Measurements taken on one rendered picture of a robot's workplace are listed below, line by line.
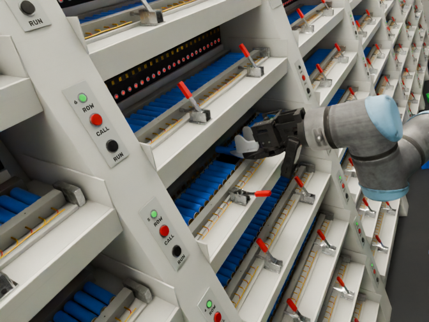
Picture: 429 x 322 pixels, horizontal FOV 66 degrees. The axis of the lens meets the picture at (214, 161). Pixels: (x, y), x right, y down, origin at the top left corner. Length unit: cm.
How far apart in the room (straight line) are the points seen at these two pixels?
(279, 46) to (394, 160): 48
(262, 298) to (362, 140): 40
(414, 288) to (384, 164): 110
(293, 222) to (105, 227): 60
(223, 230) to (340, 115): 32
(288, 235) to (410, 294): 90
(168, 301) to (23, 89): 38
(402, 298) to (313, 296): 74
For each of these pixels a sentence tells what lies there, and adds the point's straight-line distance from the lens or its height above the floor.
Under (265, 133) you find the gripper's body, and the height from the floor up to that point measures 106.
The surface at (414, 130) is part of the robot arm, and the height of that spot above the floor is 94.
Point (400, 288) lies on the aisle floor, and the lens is 176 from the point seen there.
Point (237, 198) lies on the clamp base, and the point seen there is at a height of 97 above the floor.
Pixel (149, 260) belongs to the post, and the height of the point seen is 104.
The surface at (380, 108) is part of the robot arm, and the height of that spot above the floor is 105.
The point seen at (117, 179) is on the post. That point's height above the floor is 117.
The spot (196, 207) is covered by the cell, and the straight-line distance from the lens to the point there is 72.
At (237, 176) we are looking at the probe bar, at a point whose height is 99.
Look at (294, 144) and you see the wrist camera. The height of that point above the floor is 101.
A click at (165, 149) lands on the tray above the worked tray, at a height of 115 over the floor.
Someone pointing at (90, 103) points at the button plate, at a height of 128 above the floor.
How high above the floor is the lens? 130
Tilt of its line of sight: 19 degrees down
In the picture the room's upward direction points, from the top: 27 degrees counter-clockwise
